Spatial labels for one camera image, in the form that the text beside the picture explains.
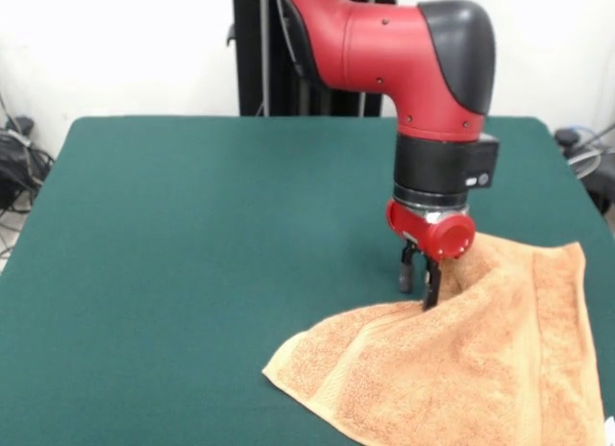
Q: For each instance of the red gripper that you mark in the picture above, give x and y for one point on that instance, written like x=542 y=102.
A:
x=427 y=232

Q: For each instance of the tan terry towel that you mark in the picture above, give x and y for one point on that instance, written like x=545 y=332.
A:
x=456 y=369

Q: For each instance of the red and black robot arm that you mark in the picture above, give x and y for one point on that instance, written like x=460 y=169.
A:
x=399 y=52

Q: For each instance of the black and gray floor equipment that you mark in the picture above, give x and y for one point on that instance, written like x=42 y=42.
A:
x=600 y=177

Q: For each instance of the dark green table cloth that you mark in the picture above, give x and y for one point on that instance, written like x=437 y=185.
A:
x=144 y=273

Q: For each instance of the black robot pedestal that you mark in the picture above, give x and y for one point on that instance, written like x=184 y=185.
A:
x=259 y=56

